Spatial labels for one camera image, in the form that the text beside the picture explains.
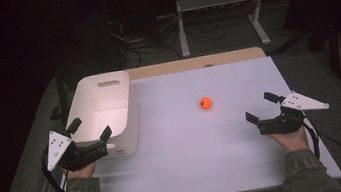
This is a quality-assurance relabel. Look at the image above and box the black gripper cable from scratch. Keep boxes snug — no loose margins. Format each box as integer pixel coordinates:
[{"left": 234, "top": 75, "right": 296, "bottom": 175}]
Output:
[
  {"left": 297, "top": 110, "right": 341, "bottom": 192},
  {"left": 38, "top": 144, "right": 73, "bottom": 192}
]

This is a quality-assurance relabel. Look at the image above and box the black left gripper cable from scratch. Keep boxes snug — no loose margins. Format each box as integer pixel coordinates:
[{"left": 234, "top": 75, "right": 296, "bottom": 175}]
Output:
[{"left": 38, "top": 144, "right": 73, "bottom": 192}]

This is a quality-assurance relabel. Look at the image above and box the tangle of floor cables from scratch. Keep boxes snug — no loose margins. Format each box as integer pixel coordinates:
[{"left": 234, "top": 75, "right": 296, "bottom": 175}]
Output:
[{"left": 106, "top": 3, "right": 231, "bottom": 72}]

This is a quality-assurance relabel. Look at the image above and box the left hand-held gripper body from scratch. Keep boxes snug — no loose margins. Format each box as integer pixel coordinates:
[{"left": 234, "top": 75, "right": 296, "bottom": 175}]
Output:
[{"left": 41, "top": 123, "right": 112, "bottom": 177}]

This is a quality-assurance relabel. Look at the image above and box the person's left hand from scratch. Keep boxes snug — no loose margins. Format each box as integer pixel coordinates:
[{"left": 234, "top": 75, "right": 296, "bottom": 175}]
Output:
[{"left": 61, "top": 161, "right": 99, "bottom": 183}]

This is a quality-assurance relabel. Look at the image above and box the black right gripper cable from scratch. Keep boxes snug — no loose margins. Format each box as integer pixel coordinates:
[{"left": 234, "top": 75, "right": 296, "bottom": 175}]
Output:
[{"left": 297, "top": 110, "right": 341, "bottom": 192}]

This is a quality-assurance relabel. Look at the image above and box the white plastic bin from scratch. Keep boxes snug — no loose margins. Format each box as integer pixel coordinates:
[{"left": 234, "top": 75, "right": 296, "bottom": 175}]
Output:
[{"left": 59, "top": 68, "right": 146, "bottom": 165}]

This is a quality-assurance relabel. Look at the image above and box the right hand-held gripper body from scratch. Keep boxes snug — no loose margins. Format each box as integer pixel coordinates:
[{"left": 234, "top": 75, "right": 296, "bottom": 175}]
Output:
[{"left": 251, "top": 86, "right": 333, "bottom": 138}]

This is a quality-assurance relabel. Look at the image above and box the person's right hand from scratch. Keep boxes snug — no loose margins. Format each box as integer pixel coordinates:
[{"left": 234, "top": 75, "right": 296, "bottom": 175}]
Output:
[{"left": 268, "top": 124, "right": 312, "bottom": 157}]

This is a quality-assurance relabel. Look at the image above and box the orange ball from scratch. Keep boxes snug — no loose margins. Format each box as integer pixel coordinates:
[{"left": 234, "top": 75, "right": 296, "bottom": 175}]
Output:
[{"left": 198, "top": 95, "right": 214, "bottom": 112}]

